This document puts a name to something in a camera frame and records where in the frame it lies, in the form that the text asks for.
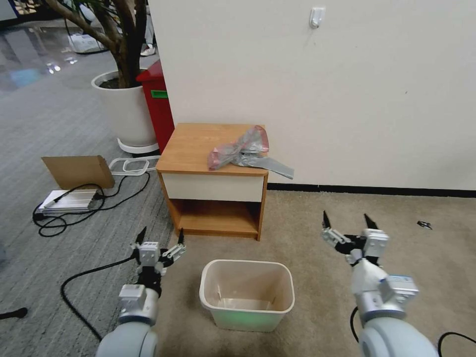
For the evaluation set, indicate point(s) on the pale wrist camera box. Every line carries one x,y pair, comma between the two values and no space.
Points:
376,242
148,253

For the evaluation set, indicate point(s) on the wooden bedside table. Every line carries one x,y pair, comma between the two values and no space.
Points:
208,178

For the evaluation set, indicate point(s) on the white pot saucer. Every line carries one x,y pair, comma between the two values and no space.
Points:
137,147

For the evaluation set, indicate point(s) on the white round plant pot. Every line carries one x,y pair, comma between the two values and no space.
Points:
124,111

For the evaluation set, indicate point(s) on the person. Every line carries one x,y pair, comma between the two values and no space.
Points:
149,35

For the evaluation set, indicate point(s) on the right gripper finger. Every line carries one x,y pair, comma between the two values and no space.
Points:
371,224
333,236

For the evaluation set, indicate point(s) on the brown tree trunk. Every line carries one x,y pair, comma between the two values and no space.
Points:
124,41

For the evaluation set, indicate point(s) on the flat white box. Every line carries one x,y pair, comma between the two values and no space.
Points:
67,201

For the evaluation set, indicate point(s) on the white wall hook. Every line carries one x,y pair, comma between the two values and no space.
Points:
317,16

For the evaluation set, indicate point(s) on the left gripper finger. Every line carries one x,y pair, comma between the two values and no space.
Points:
136,250
174,253

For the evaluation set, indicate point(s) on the white printed box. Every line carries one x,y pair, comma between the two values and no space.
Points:
84,42

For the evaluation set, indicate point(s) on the black baseboard strip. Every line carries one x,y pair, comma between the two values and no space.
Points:
372,188

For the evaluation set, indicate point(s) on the black rounded floor object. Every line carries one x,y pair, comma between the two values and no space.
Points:
13,313

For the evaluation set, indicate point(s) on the cream plastic trash can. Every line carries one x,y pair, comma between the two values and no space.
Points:
245,297

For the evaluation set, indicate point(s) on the red bin with green label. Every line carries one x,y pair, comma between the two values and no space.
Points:
158,108

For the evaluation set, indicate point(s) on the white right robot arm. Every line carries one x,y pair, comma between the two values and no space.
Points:
383,316

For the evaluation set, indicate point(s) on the small black floor scrap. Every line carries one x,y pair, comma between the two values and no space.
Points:
424,224

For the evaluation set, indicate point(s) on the brown cardboard sheet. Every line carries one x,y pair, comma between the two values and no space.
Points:
78,172

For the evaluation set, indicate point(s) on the grey and red garbage bag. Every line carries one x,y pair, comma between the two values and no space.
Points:
243,150

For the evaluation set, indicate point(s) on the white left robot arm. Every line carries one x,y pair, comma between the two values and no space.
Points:
126,334

